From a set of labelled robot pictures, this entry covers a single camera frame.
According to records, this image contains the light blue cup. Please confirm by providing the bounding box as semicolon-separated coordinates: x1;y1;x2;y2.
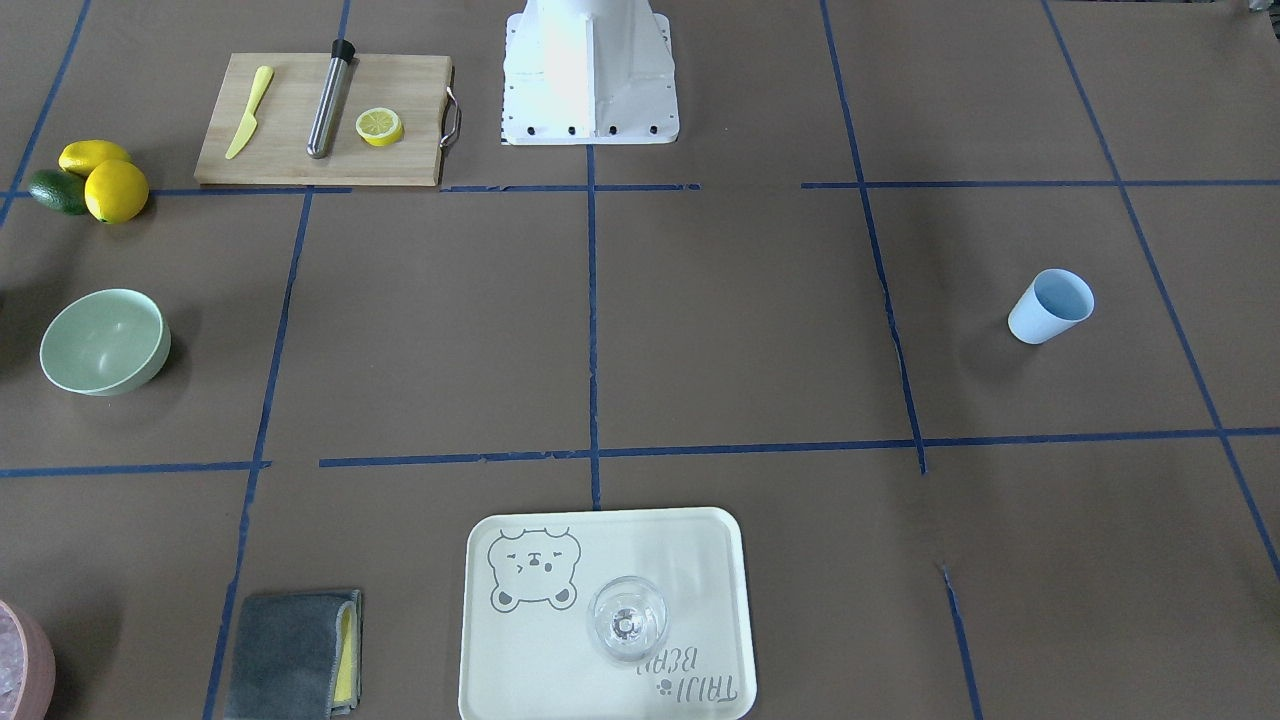
1007;268;1096;345

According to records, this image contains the light green bowl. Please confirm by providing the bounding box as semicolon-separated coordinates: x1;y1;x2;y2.
38;288;172;397

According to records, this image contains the pink bowl of ice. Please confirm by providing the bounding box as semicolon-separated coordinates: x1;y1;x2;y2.
1;600;56;719

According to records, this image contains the cream bear tray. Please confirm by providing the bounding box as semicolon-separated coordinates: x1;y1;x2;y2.
458;507;758;719

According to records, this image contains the clear wine glass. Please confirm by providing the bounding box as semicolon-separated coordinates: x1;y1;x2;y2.
588;575;669;664

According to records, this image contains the lemon half slice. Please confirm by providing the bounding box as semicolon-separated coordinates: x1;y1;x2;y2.
355;108;404;149

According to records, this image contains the steel muddler black cap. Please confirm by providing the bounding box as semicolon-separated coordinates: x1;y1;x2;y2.
306;38;355;159

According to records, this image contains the wooden cutting board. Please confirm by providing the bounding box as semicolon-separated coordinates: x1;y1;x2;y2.
195;53;458;187

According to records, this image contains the grey yellow folded cloth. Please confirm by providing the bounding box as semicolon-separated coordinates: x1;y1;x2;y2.
223;588;364;719

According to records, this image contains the yellow plastic knife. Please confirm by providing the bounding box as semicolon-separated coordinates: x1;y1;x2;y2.
224;65;275;160

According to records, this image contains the yellow lemon lower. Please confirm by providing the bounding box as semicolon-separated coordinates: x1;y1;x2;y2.
84;159;150;224

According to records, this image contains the yellow lemon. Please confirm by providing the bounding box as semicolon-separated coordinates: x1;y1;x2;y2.
58;138;132;179
84;159;150;224

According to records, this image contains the yellow lemon upper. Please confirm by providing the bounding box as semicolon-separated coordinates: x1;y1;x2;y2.
58;138;132;179

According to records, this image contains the green avocado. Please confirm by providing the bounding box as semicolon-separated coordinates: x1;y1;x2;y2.
28;169;90;217

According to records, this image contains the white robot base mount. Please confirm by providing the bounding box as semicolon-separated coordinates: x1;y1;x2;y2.
500;1;681;146

